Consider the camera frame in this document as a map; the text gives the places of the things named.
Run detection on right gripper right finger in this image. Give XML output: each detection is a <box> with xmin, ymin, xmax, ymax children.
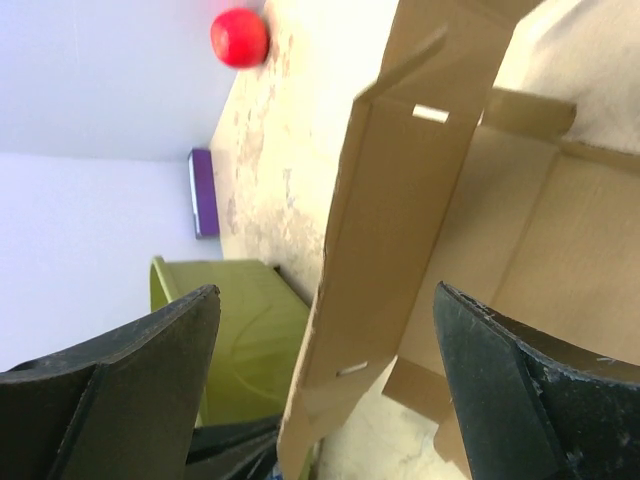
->
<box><xmin>433</xmin><ymin>283</ymin><xmax>639</xmax><ymax>479</ymax></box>

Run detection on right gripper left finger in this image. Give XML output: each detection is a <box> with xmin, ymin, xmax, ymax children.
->
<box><xmin>1</xmin><ymin>285</ymin><xmax>220</xmax><ymax>479</ymax></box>

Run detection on brown cardboard box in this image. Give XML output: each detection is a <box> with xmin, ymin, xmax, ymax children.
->
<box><xmin>278</xmin><ymin>1</ymin><xmax>639</xmax><ymax>479</ymax></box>

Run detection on purple rectangular box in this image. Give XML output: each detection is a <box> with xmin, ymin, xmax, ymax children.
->
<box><xmin>188</xmin><ymin>148</ymin><xmax>220</xmax><ymax>239</ymax></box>

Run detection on olive green plastic bin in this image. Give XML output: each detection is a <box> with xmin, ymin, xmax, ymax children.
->
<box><xmin>149</xmin><ymin>255</ymin><xmax>316</xmax><ymax>471</ymax></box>

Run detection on red apple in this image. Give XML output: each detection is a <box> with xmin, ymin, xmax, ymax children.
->
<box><xmin>210</xmin><ymin>7</ymin><xmax>270</xmax><ymax>69</ymax></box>

